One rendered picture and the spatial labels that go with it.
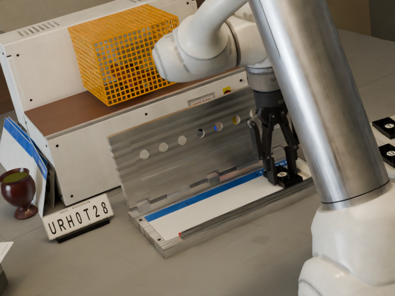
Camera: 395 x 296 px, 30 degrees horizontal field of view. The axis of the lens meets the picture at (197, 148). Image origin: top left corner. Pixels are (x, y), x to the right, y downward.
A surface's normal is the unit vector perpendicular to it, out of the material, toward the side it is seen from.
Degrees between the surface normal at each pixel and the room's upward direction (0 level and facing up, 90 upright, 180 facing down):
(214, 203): 0
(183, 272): 0
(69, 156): 90
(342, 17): 90
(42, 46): 90
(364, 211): 31
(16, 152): 63
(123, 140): 79
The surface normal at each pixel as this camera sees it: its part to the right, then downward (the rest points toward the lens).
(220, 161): 0.40, 0.14
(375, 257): -0.02, -0.08
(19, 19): 0.51, 0.30
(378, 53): -0.18, -0.89
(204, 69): 0.27, 0.84
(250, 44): 0.25, 0.34
